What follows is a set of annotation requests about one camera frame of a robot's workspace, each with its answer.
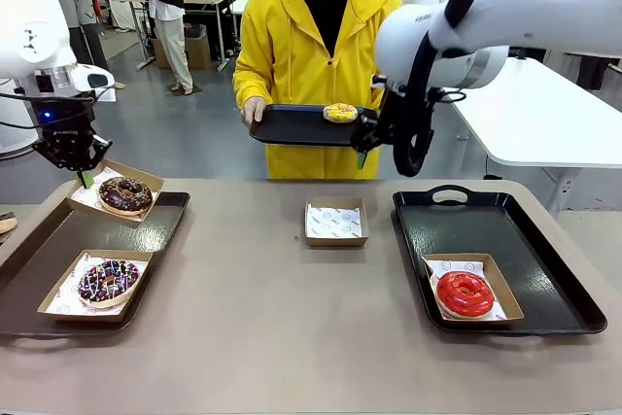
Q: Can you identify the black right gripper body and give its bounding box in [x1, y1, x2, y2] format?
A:
[372, 75, 407, 147]

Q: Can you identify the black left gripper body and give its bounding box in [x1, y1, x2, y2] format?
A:
[29, 97, 94, 166]

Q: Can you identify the white printed paper liner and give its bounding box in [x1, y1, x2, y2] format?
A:
[80, 164, 156, 222]
[48, 253, 150, 315]
[425, 259, 509, 322]
[306, 205, 362, 240]

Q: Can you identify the yellow sprinkled donut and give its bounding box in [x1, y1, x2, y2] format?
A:
[323, 102, 360, 124]

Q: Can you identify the chocolate donut with light speckles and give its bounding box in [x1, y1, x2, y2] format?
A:
[98, 176, 155, 216]

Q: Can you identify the brown cardboard food box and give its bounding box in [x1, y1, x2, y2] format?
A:
[37, 249, 155, 323]
[304, 197, 370, 250]
[420, 253, 525, 324]
[66, 158, 165, 229]

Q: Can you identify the plain black serving tray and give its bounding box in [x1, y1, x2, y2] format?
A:
[249, 103, 385, 148]

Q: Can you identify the chocolate donut with rainbow sprinkles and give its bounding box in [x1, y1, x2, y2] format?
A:
[77, 259, 142, 309]

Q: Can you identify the red glazed donut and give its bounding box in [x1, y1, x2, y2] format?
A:
[435, 269, 496, 320]

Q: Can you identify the person's right forearm yellow sleeve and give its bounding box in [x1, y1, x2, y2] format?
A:
[232, 64, 266, 110]

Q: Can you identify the dark brown serving tray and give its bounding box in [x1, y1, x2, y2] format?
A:
[0, 190, 191, 338]

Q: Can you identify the person's right hand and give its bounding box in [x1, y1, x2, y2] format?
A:
[240, 96, 269, 125]

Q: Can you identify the person in yellow hoodie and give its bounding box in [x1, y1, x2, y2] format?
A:
[232, 0, 404, 181]

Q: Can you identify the mannequin with black jacket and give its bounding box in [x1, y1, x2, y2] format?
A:
[123, 0, 195, 96]

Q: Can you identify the brown cardboard carton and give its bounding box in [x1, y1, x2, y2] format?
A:
[152, 25, 213, 70]

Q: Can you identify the large white table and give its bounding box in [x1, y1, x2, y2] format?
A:
[444, 57, 622, 207]

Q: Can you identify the black tray with loop handles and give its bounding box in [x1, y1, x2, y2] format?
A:
[392, 185, 608, 337]

